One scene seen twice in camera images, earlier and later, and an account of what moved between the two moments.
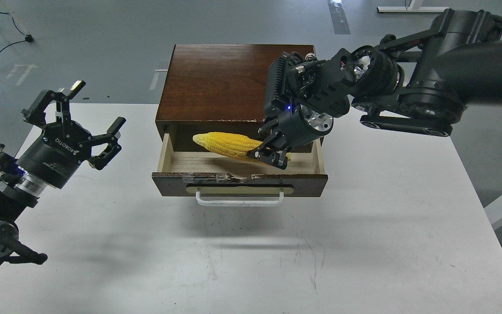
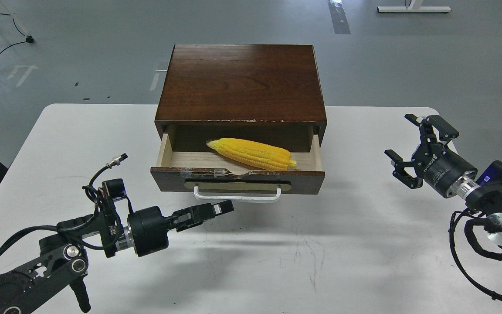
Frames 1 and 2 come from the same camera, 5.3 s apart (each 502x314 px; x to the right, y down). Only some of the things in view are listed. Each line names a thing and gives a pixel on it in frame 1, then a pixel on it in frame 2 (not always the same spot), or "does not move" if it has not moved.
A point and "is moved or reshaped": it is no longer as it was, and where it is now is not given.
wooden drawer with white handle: x=216 y=178 does not move
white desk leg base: x=413 y=7 does not move
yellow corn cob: x=234 y=144 is moved or reshaped
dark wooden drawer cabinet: x=206 y=88 does not move
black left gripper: x=64 y=144 to x=150 y=228
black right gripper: x=296 y=124 to x=438 y=167
